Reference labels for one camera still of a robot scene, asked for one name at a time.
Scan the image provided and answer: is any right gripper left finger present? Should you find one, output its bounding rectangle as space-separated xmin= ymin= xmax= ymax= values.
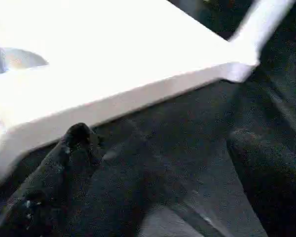
xmin=0 ymin=122 xmax=105 ymax=237

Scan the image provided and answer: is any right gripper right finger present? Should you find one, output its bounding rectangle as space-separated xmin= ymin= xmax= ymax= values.
xmin=225 ymin=129 xmax=296 ymax=237

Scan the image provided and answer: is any white plastic table top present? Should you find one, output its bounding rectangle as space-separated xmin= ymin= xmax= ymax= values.
xmin=0 ymin=0 xmax=260 ymax=191

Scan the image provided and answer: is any white plastic table leg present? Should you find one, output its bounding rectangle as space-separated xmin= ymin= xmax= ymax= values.
xmin=227 ymin=0 xmax=296 ymax=63

